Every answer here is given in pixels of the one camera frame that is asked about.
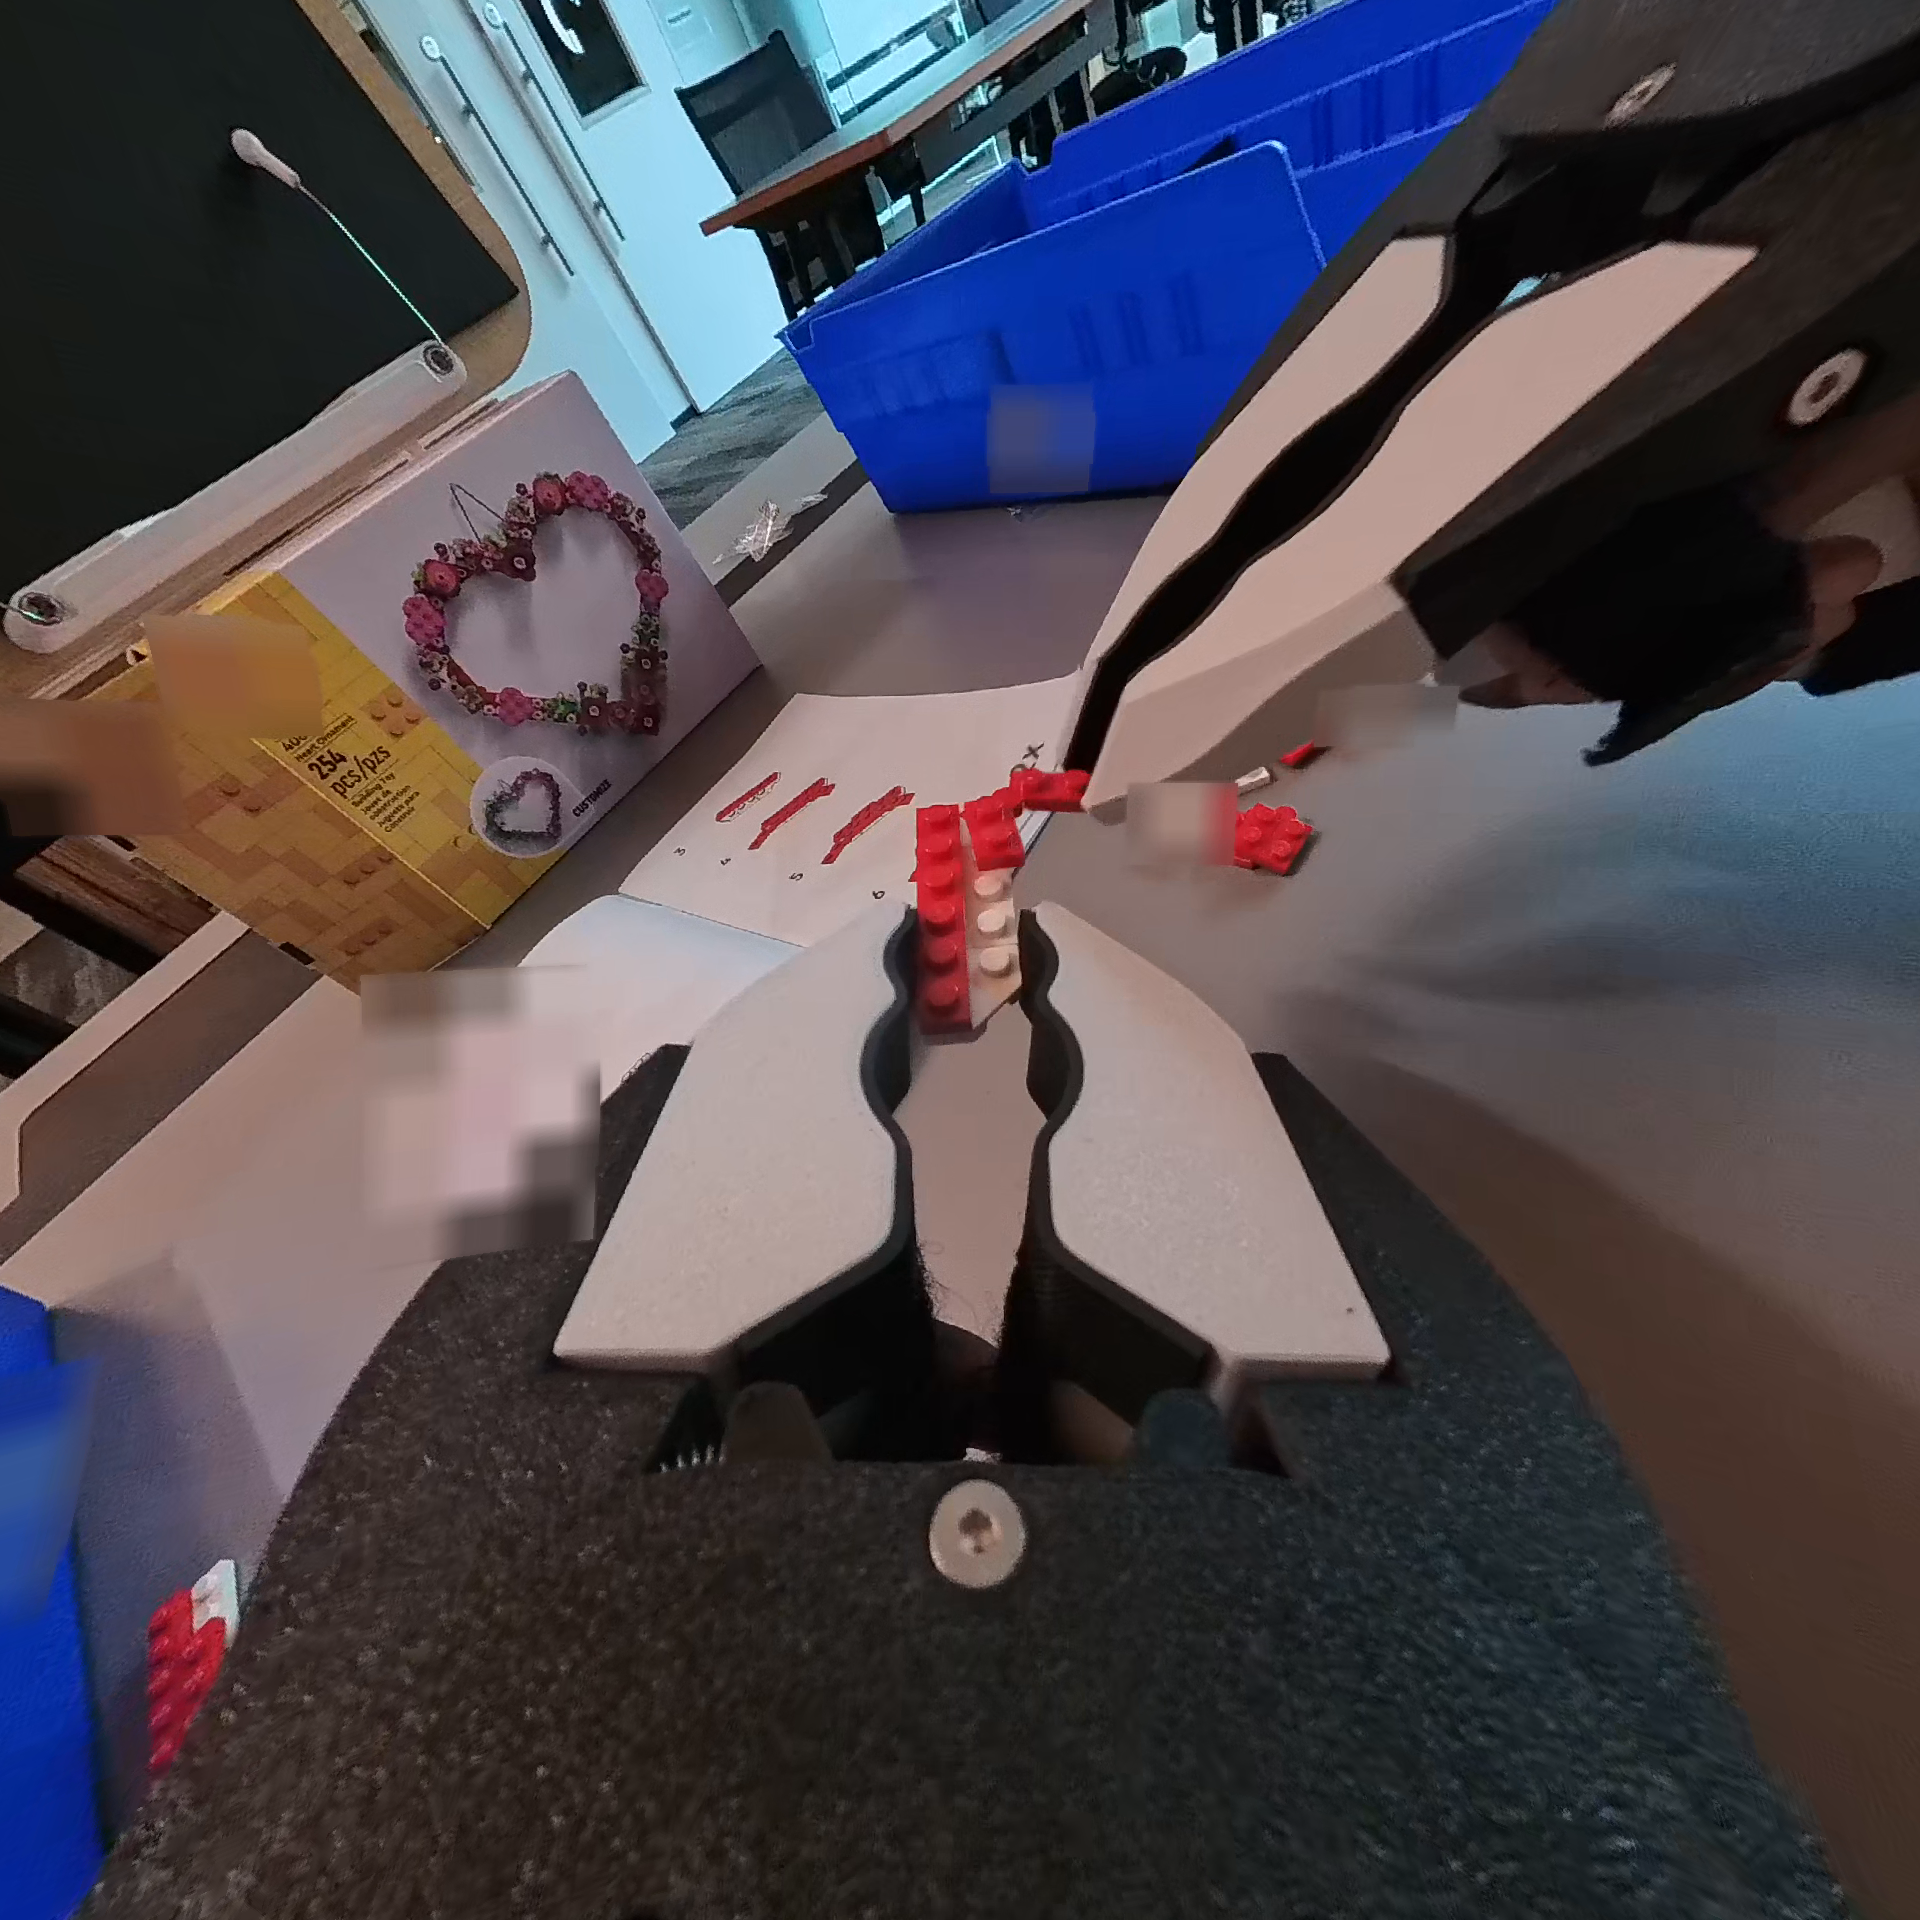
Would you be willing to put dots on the black chair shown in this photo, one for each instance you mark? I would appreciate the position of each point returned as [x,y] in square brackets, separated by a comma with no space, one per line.
[750,107]

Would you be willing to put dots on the black board with wooden rim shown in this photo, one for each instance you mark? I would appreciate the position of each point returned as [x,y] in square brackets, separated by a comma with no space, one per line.
[182,300]

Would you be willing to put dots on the yellow white product box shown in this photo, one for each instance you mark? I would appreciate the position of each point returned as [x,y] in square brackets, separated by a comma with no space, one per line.
[540,615]

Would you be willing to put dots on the white bar fixture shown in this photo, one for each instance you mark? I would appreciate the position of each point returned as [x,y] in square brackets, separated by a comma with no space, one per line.
[224,495]

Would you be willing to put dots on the blue plastic bin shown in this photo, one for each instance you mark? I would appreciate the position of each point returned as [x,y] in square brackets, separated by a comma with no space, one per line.
[1349,91]
[932,346]
[37,1770]

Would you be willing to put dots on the brown wooden table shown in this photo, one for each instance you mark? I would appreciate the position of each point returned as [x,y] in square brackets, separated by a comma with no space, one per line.
[839,159]

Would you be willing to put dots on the red bracket brick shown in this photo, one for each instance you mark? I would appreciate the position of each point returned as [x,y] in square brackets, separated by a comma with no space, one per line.
[1051,790]

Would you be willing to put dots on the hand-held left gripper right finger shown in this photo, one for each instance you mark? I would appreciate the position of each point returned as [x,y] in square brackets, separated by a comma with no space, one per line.
[1185,1201]

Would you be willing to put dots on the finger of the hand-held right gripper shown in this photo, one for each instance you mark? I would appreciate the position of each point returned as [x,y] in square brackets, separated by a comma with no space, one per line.
[1276,405]
[1424,511]

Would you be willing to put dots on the red plate brick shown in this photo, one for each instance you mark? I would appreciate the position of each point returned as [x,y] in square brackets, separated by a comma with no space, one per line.
[1276,839]

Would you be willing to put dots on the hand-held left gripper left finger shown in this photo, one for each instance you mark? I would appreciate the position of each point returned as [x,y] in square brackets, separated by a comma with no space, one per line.
[750,1186]

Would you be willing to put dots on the white instruction booklet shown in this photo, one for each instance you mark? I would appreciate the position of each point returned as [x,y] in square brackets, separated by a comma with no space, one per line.
[901,734]

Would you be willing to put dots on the clear plastic wrapper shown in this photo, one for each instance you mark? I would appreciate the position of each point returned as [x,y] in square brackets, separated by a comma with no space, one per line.
[768,530]

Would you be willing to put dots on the person's right hand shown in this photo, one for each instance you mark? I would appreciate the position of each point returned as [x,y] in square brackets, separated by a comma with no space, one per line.
[1846,569]

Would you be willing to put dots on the red white brick assembly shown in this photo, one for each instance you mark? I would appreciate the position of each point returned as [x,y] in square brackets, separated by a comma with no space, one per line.
[942,932]

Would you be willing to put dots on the grey desk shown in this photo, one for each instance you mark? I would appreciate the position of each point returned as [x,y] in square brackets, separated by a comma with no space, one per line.
[1501,1126]

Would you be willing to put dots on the red studded plate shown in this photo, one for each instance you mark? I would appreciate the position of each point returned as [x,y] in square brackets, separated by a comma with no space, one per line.
[182,1666]

